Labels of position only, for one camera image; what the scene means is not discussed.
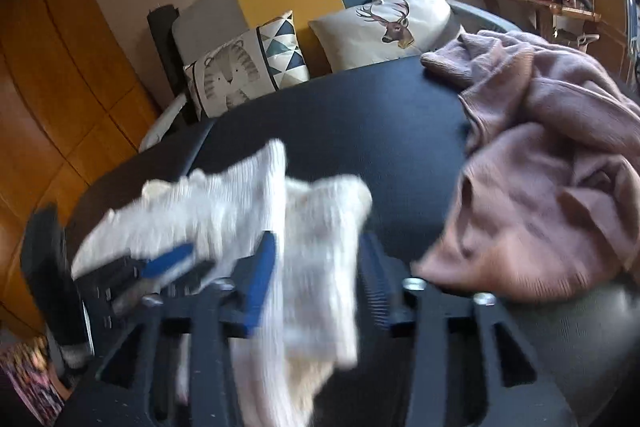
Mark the wooden side table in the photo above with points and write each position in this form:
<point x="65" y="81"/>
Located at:
<point x="540" y="4"/>

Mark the deer print cushion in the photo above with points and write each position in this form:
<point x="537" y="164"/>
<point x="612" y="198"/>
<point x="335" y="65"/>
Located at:
<point x="350" y="37"/>

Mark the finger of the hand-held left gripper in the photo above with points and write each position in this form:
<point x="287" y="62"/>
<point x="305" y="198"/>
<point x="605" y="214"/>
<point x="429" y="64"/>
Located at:
<point x="187" y="277"/>
<point x="165" y="259"/>

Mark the pink knit sweater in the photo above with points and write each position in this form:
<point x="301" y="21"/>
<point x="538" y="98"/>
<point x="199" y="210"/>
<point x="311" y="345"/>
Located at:
<point x="540" y="157"/>

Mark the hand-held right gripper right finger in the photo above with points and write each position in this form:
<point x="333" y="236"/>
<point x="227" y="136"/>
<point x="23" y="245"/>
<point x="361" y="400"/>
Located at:
<point x="372" y="287"/>

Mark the floral patterned clothing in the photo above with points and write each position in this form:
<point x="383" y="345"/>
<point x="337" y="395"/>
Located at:
<point x="30" y="382"/>

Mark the brown cardboard box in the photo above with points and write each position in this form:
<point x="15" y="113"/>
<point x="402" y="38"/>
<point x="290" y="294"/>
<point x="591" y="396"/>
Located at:
<point x="607" y="17"/>

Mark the tiger print cushion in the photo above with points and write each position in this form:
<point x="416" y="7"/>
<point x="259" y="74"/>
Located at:
<point x="230" y="72"/>

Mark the white knit sweater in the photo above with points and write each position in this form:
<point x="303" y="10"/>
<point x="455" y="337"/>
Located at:
<point x="310" y="232"/>

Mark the black leather table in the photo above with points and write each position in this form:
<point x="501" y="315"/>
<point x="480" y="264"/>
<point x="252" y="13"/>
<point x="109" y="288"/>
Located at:
<point x="350" y="132"/>

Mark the wooden wardrobe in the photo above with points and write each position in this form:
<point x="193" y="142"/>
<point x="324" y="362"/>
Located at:
<point x="50" y="82"/>

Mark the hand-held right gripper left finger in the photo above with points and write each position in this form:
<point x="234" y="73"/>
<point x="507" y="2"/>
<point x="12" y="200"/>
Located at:
<point x="260" y="287"/>

